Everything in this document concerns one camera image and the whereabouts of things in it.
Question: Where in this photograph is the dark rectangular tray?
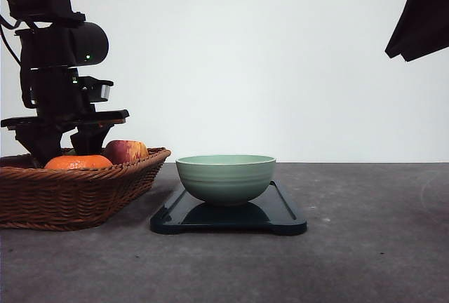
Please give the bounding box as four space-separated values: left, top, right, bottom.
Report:
151 181 307 236

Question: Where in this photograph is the red yellow apple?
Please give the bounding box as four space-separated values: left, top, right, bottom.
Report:
105 140 149 163

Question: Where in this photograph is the green ceramic bowl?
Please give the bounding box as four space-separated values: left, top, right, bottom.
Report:
175 154 276 204

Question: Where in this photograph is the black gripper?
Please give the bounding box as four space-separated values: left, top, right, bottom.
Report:
1 67 130 169
385 0 449 61

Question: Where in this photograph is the brown wicker basket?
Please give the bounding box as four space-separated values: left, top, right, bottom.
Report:
0 147 171 231

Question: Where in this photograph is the orange tangerine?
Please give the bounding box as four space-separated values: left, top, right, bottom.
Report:
44 155 114 170

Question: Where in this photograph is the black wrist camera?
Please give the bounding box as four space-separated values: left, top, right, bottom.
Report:
79 76 114 103

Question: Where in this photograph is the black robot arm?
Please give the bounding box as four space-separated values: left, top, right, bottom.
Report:
1 0 129 168

